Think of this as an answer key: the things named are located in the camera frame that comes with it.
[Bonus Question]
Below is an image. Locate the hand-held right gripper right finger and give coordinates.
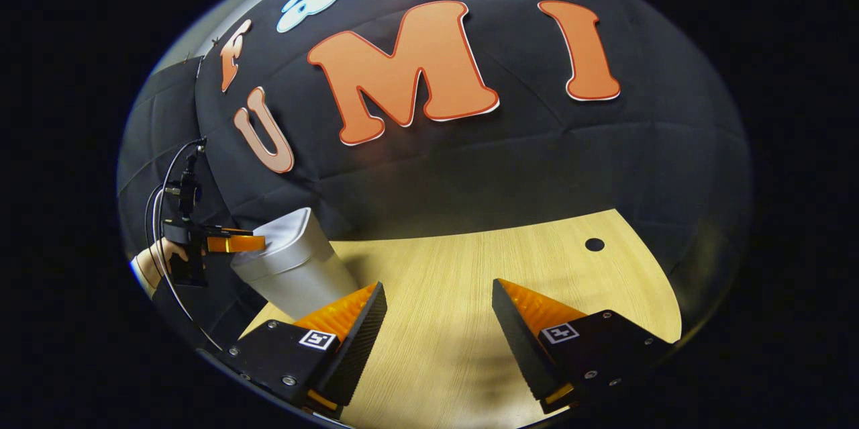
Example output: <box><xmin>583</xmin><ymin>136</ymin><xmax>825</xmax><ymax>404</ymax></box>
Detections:
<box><xmin>491</xmin><ymin>279</ymin><xmax>672</xmax><ymax>416</ymax></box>

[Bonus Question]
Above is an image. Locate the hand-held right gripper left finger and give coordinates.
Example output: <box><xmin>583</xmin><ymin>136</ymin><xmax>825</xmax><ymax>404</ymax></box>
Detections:
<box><xmin>213</xmin><ymin>283</ymin><xmax>389</xmax><ymax>421</ymax></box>

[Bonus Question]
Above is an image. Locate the white desktop garbage bin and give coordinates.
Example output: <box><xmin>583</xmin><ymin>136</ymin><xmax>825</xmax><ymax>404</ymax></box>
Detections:
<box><xmin>230</xmin><ymin>207</ymin><xmax>360</xmax><ymax>320</ymax></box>

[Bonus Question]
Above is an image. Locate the wooden desktop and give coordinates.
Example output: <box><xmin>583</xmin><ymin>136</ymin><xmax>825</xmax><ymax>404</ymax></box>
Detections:
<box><xmin>238</xmin><ymin>209</ymin><xmax>683</xmax><ymax>428</ymax></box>

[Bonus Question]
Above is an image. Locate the black backdrop cloth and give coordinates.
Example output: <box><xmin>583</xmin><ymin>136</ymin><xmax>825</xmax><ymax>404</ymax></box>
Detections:
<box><xmin>117</xmin><ymin>0</ymin><xmax>752</xmax><ymax>349</ymax></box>

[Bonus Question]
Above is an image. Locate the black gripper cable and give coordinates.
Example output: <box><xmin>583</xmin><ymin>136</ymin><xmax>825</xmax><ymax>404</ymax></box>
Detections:
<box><xmin>144</xmin><ymin>137</ymin><xmax>222</xmax><ymax>352</ymax></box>

